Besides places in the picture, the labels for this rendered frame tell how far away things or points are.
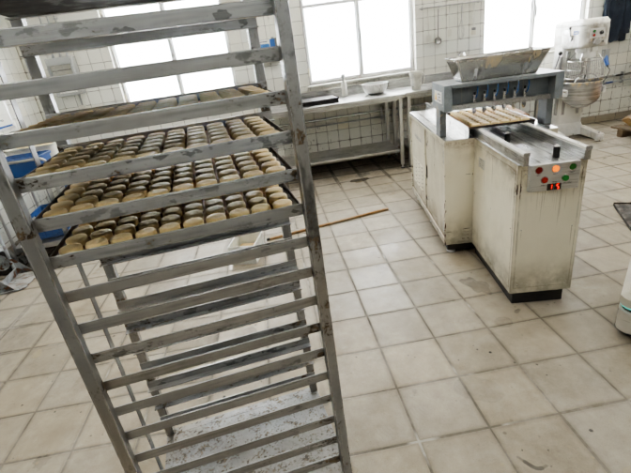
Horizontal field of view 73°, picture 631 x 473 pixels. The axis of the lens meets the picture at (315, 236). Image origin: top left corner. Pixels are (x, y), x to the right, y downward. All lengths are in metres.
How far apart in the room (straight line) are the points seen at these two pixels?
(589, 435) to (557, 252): 0.98
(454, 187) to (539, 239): 0.75
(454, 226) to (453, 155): 0.52
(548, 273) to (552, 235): 0.24
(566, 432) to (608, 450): 0.14
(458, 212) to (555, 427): 1.56
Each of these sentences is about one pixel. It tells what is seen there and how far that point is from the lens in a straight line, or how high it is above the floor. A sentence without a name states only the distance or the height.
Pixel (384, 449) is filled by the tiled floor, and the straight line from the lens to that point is 1.93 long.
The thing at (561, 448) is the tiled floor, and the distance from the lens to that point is 2.03.
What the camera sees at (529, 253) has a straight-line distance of 2.58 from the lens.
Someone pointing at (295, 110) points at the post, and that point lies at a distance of 0.98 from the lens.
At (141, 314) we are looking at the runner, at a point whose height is 0.96.
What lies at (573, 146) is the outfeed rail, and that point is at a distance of 2.54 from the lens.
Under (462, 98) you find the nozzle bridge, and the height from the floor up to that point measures 1.08.
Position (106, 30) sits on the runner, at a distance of 0.99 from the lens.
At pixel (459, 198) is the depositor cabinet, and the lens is 3.08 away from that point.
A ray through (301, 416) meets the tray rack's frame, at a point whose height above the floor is 0.15.
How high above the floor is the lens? 1.51
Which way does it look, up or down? 24 degrees down
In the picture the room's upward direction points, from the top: 8 degrees counter-clockwise
